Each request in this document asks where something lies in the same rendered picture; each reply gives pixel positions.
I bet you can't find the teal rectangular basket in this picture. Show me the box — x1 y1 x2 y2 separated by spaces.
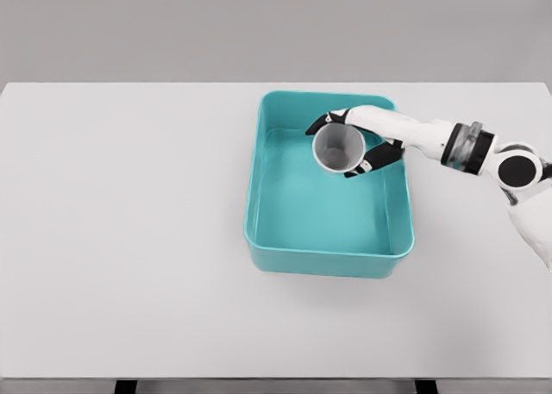
243 90 416 279

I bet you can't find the white paper cup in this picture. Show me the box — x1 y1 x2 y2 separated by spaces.
311 122 367 174

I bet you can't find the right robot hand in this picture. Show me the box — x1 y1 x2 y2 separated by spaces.
304 105 406 179

